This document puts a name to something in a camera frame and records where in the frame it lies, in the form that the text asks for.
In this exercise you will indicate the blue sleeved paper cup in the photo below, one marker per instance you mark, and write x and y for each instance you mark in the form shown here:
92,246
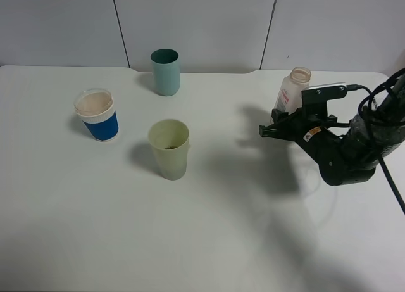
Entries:
95,108

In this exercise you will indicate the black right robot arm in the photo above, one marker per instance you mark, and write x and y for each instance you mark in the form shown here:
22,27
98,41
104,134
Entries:
378,127

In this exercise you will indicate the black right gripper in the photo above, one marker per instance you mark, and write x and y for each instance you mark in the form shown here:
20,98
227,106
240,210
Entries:
323,146

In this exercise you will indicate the clear plastic drink bottle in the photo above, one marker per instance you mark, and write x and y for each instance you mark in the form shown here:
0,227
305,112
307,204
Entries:
289,96

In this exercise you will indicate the pale green plastic cup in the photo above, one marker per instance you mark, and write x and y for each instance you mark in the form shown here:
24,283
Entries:
169,140

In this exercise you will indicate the teal plastic cup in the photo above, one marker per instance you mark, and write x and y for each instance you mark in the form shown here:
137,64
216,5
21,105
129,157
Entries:
166,71

